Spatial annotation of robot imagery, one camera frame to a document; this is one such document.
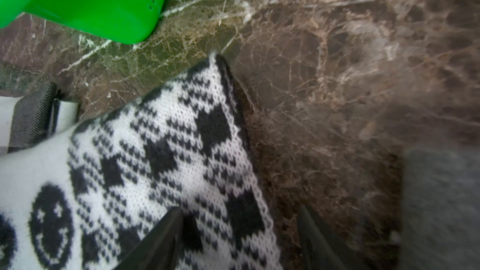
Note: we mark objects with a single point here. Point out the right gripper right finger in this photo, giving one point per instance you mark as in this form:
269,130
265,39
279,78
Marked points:
321,248

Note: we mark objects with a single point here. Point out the black white checkered scarf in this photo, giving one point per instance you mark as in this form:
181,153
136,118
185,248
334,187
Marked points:
28,119

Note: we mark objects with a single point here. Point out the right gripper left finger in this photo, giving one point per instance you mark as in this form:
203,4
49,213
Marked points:
158,250

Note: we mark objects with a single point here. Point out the plain grey folded scarf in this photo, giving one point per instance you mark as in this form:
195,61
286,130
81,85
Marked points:
440,210

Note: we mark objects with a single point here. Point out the smiley houndstooth knit scarf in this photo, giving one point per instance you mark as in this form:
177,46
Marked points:
85,198

